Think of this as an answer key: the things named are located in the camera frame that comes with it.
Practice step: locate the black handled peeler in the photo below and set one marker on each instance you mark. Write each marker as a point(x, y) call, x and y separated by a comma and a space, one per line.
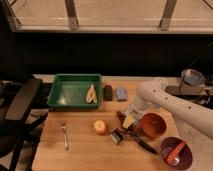
point(118, 136)

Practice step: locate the purple bowl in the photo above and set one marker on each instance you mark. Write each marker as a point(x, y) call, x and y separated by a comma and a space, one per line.
point(183, 161)

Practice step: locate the orange bowl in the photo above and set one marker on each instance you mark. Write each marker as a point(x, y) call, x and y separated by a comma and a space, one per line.
point(153, 125)

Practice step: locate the black office chair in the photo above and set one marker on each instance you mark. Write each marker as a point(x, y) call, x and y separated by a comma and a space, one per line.
point(14, 130)

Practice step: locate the green plastic tray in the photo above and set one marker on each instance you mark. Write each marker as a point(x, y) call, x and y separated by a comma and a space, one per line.
point(69, 91)

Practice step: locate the orange spatula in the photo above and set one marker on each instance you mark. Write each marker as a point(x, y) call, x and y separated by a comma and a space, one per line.
point(175, 152)

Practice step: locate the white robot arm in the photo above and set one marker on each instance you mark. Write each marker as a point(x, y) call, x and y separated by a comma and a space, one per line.
point(153, 92)

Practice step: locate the dark red grape bunch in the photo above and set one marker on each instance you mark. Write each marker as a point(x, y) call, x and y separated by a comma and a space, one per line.
point(121, 116)

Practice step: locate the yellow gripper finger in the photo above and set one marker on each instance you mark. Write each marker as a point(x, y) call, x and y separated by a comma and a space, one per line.
point(129, 120)

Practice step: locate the blue sponge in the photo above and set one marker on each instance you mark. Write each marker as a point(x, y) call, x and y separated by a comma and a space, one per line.
point(121, 94)

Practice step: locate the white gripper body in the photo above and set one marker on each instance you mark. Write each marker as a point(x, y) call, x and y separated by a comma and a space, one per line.
point(136, 109)

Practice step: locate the yellow round fruit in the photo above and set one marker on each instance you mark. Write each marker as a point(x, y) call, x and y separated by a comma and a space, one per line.
point(100, 127)

